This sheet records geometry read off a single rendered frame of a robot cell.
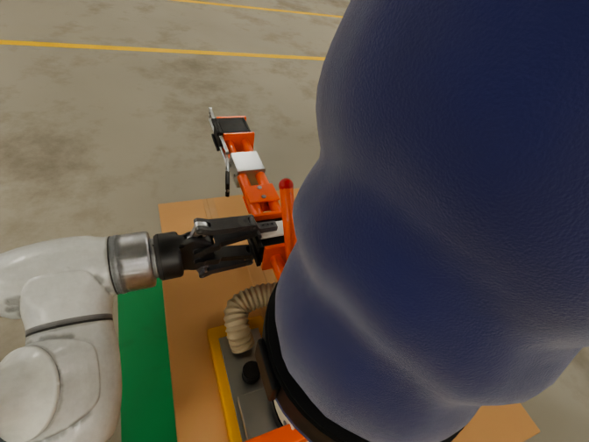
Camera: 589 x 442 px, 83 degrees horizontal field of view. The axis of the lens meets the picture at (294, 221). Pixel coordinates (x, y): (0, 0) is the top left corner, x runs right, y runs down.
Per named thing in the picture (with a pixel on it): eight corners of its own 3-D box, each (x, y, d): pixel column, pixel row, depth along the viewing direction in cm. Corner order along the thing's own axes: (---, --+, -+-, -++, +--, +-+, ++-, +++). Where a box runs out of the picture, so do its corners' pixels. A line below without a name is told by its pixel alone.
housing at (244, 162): (265, 185, 74) (266, 168, 71) (235, 188, 72) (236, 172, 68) (256, 166, 78) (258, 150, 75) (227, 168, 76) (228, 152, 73)
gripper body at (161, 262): (149, 223, 52) (209, 214, 55) (156, 255, 58) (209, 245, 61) (152, 260, 47) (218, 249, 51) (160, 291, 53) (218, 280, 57)
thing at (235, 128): (252, 151, 82) (254, 132, 78) (223, 153, 79) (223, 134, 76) (244, 132, 87) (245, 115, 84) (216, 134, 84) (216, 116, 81)
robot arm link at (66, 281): (117, 242, 57) (126, 319, 53) (5, 260, 51) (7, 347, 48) (102, 221, 47) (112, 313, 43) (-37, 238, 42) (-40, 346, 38)
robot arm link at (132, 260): (120, 259, 57) (158, 253, 59) (122, 305, 51) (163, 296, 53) (108, 223, 50) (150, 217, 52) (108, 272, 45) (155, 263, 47)
